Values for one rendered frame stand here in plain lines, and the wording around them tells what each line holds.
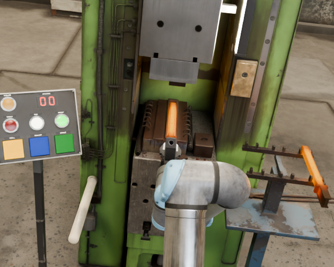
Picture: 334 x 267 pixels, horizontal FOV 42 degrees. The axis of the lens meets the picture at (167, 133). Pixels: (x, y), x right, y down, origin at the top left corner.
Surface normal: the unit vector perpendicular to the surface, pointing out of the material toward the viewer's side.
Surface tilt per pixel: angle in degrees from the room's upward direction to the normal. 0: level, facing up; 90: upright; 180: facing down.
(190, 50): 90
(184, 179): 49
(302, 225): 0
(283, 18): 90
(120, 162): 90
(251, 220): 0
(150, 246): 90
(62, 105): 60
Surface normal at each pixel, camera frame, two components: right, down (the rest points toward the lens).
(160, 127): 0.11, -0.87
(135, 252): -0.04, 0.48
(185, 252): 0.03, -0.11
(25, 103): 0.39, -0.01
